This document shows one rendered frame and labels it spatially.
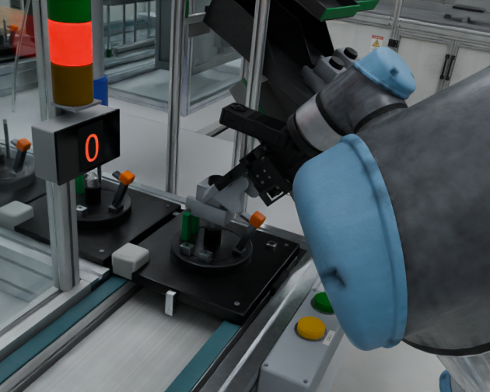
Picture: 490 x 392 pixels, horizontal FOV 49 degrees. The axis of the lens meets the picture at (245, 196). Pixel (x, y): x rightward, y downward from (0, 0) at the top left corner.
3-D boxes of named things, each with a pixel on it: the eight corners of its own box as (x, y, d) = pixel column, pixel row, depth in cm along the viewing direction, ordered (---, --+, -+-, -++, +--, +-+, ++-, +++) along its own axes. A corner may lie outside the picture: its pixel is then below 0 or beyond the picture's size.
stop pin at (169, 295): (176, 312, 86) (176, 292, 84) (172, 316, 85) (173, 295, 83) (169, 309, 86) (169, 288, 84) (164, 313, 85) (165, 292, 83)
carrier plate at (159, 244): (299, 253, 100) (300, 243, 99) (241, 326, 81) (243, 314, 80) (187, 215, 109) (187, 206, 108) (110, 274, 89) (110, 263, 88)
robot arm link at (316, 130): (308, 99, 72) (327, 86, 78) (283, 118, 74) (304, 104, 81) (342, 144, 72) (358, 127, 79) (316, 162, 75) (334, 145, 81)
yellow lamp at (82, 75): (102, 99, 71) (101, 62, 68) (75, 109, 66) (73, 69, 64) (71, 92, 72) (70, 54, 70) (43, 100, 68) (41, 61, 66)
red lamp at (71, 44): (101, 61, 68) (100, 21, 66) (73, 68, 64) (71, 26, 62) (70, 54, 70) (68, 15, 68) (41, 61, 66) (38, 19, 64)
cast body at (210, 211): (236, 216, 91) (241, 179, 88) (224, 227, 88) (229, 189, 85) (193, 201, 94) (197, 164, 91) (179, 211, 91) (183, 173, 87)
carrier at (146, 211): (180, 213, 109) (183, 155, 104) (103, 271, 90) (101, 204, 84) (85, 181, 118) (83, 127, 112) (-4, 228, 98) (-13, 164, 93)
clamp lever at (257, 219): (246, 248, 91) (267, 216, 87) (242, 253, 90) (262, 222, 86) (230, 236, 92) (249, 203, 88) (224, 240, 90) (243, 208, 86)
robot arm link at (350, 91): (403, 89, 64) (372, 33, 67) (332, 138, 70) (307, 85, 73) (430, 99, 70) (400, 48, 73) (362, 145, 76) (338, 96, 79)
